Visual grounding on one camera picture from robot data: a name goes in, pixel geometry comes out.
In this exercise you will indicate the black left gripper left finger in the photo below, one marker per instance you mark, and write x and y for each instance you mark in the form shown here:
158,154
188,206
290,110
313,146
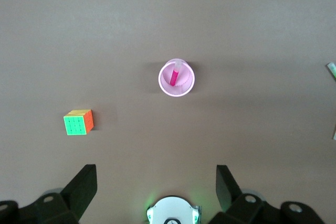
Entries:
76,195

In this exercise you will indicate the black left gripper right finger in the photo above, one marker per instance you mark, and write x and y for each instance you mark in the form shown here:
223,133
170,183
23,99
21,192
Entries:
233,205

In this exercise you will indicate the pink marker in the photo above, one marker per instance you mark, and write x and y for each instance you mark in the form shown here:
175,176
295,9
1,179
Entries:
174,77

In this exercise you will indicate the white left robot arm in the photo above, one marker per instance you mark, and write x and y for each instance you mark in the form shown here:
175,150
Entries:
170,209

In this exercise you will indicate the colourful puzzle cube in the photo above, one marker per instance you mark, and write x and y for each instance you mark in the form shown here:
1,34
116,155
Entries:
76,125

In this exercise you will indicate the pink mesh cup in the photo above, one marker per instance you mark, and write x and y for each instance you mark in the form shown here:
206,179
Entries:
183,87

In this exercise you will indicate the green marker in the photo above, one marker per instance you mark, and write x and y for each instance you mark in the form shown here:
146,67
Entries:
333,69

